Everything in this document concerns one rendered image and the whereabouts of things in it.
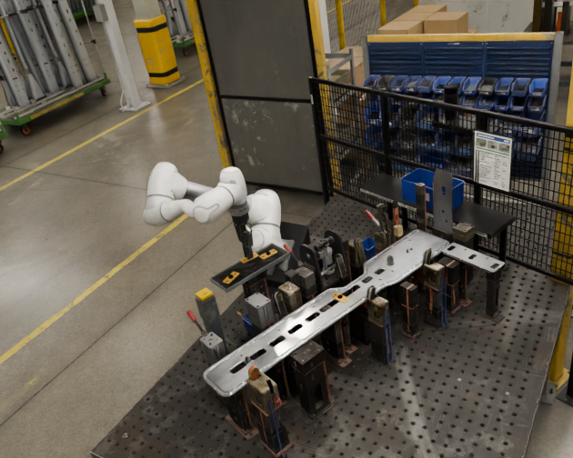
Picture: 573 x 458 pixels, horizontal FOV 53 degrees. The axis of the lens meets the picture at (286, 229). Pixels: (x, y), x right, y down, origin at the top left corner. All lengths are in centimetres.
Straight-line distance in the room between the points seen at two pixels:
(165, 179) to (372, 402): 142
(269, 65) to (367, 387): 315
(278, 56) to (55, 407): 313
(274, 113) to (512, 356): 320
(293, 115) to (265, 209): 210
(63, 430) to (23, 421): 32
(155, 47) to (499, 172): 775
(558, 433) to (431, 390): 102
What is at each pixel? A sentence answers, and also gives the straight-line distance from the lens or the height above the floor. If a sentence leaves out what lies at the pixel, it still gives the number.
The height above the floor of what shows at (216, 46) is 150.
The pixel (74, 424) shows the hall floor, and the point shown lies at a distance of 395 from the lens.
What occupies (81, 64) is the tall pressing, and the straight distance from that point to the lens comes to 1037.
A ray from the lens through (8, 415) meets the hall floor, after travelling 426.
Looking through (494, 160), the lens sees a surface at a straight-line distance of 307.
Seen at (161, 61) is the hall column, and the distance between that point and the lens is 1013.
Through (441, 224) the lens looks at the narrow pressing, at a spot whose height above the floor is 103.
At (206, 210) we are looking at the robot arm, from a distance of 229.
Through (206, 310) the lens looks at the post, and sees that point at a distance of 257.
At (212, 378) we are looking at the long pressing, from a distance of 239.
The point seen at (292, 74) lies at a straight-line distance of 494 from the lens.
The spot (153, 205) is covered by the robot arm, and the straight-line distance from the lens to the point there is 284.
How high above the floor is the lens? 263
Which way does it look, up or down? 31 degrees down
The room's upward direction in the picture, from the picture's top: 10 degrees counter-clockwise
